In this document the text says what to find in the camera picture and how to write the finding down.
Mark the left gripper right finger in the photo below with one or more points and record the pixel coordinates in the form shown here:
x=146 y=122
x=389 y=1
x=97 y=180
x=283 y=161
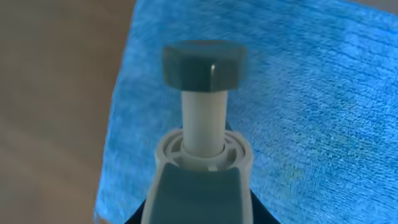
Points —
x=262 y=211

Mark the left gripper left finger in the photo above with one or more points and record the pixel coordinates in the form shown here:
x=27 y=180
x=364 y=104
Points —
x=136 y=217

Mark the white pipette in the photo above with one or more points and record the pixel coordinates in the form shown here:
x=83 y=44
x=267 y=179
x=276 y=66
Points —
x=203 y=121

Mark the blue cloth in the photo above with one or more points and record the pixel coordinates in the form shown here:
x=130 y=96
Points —
x=317 y=124

